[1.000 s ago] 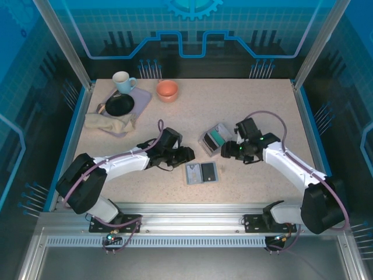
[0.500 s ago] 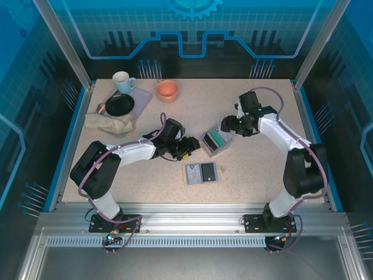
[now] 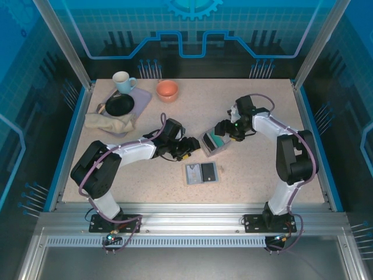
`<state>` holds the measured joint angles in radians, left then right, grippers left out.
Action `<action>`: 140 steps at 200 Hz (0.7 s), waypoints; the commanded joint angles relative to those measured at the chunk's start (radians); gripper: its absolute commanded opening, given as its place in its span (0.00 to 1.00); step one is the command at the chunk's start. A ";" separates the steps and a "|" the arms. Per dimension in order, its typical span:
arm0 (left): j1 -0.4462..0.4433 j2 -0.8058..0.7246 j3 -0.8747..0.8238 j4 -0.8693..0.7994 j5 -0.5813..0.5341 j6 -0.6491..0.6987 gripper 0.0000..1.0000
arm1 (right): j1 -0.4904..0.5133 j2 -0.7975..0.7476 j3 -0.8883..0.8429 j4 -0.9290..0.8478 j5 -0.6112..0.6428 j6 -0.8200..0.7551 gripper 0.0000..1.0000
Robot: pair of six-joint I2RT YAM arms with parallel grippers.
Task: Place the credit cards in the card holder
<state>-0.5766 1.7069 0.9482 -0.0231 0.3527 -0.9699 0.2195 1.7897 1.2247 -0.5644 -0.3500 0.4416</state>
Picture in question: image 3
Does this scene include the beige card holder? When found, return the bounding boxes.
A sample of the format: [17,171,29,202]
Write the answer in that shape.
[185,161,226,186]

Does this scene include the clear acrylic card box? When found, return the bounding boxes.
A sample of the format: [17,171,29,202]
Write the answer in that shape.
[199,127,231,159]

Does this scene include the silver VIP card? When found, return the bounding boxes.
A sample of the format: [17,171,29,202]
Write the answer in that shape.
[188,163,202,184]

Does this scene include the teal credit card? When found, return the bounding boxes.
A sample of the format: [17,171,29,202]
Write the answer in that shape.
[211,129,226,146]

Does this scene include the black gold VIP card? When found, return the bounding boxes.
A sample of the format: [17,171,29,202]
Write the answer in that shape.
[203,132,216,151]

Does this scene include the orange bowl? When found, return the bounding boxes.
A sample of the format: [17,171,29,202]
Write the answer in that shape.
[156,80,179,103]

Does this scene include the lavender tray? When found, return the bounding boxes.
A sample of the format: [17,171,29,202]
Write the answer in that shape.
[96,86,153,138]

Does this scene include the black plate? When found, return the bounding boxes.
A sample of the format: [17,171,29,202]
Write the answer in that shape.
[104,93,135,116]

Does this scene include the beige cloth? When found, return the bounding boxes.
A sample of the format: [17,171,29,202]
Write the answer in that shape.
[84,112,137,134]

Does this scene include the light blue mug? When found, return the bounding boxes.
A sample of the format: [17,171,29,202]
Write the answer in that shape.
[112,71,138,95]

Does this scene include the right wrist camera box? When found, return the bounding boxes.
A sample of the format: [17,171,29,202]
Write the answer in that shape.
[228,104,241,124]

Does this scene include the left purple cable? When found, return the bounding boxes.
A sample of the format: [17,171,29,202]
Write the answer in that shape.
[80,113,169,254]

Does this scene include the purple cable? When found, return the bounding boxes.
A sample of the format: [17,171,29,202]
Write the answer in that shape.
[246,93,318,255]
[80,113,169,254]

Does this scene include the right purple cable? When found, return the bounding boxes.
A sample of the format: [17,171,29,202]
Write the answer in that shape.
[246,93,318,255]

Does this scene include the aluminium front rail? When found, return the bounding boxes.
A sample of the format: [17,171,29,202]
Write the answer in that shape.
[37,202,349,234]

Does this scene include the aluminium side rail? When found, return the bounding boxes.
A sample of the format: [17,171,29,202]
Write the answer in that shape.
[49,83,96,211]
[291,80,336,211]

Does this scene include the slotted cable duct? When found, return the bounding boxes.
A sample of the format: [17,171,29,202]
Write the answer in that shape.
[45,236,268,249]

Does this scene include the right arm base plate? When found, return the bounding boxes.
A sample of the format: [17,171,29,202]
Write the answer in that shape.
[243,213,297,233]

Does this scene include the aluminium frame post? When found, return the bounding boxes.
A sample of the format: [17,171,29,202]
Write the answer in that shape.
[31,0,94,90]
[293,0,352,90]

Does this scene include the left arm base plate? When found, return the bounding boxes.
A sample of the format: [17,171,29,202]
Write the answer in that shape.
[89,213,143,233]

